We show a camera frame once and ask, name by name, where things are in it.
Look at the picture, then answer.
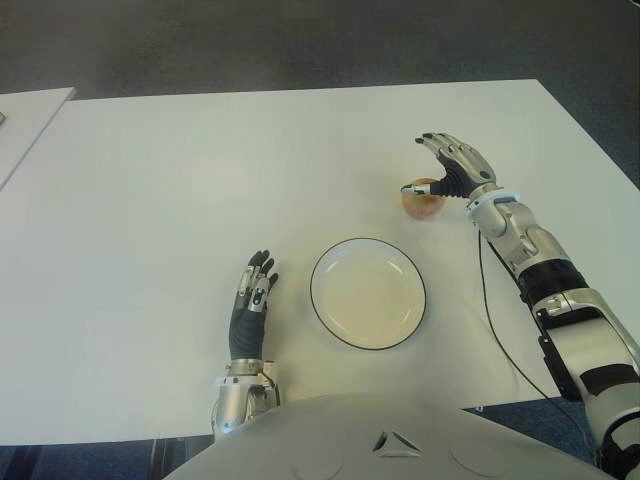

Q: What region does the white plate with black rim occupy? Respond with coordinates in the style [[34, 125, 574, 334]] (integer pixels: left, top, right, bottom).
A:
[[309, 237, 428, 350]]

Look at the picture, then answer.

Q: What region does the grey robot torso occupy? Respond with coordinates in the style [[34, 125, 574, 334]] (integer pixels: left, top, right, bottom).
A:
[[172, 394, 606, 480]]

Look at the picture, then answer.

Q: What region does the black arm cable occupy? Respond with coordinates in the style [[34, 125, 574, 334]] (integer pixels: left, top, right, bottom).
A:
[[477, 227, 601, 461]]

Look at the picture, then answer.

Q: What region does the white side table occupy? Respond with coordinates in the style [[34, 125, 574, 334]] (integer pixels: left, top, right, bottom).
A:
[[0, 87, 76, 191]]

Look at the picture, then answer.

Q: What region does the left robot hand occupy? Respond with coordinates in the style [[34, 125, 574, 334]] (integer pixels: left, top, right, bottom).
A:
[[228, 249, 280, 361]]

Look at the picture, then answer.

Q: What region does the yellow-red apple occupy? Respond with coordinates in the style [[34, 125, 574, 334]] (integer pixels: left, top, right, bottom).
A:
[[401, 177, 445, 220]]

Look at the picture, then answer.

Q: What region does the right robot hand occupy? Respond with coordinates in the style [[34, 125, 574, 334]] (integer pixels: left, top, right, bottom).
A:
[[399, 132, 497, 201]]

